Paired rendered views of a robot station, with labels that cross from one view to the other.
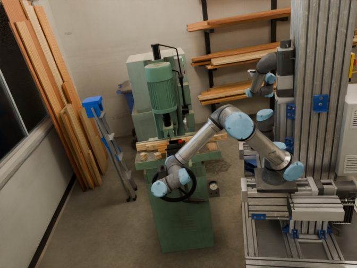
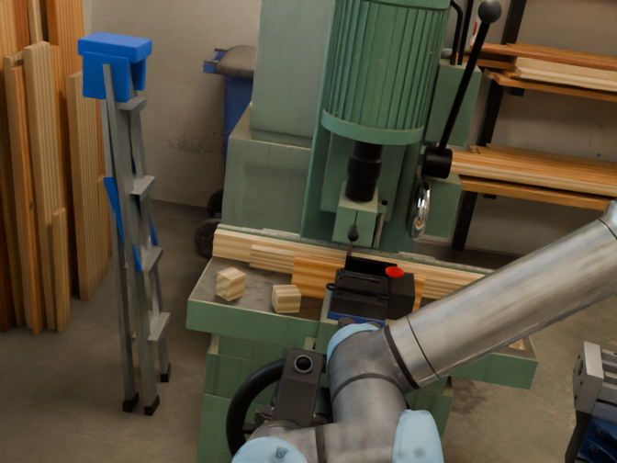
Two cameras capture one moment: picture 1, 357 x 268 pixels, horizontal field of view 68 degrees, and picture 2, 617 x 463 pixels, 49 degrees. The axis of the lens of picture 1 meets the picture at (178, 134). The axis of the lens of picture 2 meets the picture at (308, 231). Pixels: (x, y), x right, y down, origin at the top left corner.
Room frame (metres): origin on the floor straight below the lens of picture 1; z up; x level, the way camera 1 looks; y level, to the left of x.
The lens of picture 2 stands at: (0.58, 0.12, 1.50)
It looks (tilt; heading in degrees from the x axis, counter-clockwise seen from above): 24 degrees down; 1
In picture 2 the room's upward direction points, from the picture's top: 8 degrees clockwise
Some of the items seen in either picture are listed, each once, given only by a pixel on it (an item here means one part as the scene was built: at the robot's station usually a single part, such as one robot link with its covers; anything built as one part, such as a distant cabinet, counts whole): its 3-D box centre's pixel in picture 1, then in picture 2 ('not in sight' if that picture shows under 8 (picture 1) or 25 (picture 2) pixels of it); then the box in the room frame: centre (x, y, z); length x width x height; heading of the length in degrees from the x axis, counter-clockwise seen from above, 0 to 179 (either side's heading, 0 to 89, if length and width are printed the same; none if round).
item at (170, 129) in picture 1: (169, 130); (356, 216); (1.75, 0.06, 1.03); 0.14 x 0.07 x 0.09; 178
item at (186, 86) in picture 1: (184, 93); (451, 102); (1.94, -0.09, 1.23); 0.09 x 0.08 x 0.15; 178
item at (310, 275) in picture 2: (173, 146); (356, 284); (1.66, 0.05, 0.94); 0.23 x 0.02 x 0.07; 88
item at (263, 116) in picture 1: (265, 119); not in sight; (1.76, -0.66, 0.98); 0.13 x 0.12 x 0.14; 90
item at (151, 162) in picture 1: (177, 156); (359, 327); (1.62, 0.03, 0.87); 0.61 x 0.30 x 0.06; 88
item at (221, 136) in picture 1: (186, 142); (406, 282); (1.73, -0.05, 0.92); 0.60 x 0.02 x 0.04; 88
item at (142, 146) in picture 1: (176, 141); (366, 268); (1.75, 0.03, 0.93); 0.60 x 0.02 x 0.05; 88
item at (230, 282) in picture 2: (143, 156); (230, 284); (1.61, 0.27, 0.92); 0.04 x 0.03 x 0.04; 145
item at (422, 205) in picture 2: (185, 122); (419, 209); (1.86, -0.06, 1.02); 0.12 x 0.03 x 0.12; 178
